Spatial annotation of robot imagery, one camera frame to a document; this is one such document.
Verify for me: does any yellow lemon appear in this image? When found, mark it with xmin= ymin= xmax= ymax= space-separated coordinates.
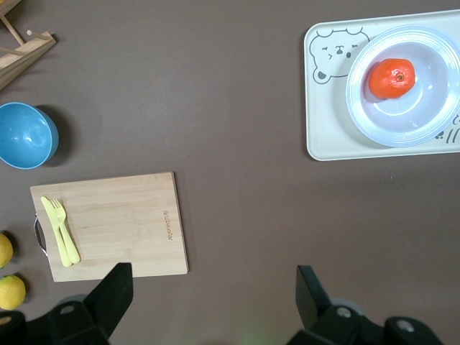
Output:
xmin=0 ymin=232 xmax=14 ymax=269
xmin=0 ymin=275 xmax=27 ymax=311

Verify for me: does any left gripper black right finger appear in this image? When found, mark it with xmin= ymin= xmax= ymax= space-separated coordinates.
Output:
xmin=287 ymin=264 xmax=445 ymax=345

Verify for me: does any wooden cutting board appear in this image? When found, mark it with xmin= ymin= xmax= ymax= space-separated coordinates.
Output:
xmin=29 ymin=171 xmax=190 ymax=283

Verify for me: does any cream tray with bear print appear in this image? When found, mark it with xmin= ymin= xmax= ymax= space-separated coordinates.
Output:
xmin=303 ymin=9 xmax=460 ymax=162

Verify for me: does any blue bowl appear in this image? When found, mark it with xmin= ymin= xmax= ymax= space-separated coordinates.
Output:
xmin=0 ymin=101 xmax=60 ymax=170

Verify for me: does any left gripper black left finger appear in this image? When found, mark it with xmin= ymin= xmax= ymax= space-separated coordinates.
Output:
xmin=0 ymin=262 xmax=134 ymax=345

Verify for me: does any brown table cover mat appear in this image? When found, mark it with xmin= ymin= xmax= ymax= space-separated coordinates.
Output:
xmin=0 ymin=0 xmax=460 ymax=345

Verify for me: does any white round plate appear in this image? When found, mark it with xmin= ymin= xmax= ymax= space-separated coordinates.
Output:
xmin=345 ymin=24 xmax=460 ymax=148

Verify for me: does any orange mandarin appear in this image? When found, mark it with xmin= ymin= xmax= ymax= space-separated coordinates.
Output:
xmin=368 ymin=58 xmax=418 ymax=100

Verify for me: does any yellow plastic fork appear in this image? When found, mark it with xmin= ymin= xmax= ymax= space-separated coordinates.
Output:
xmin=48 ymin=198 xmax=81 ymax=265
xmin=40 ymin=195 xmax=73 ymax=268

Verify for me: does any wooden drying rack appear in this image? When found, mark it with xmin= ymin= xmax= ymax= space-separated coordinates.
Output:
xmin=0 ymin=0 xmax=58 ymax=91

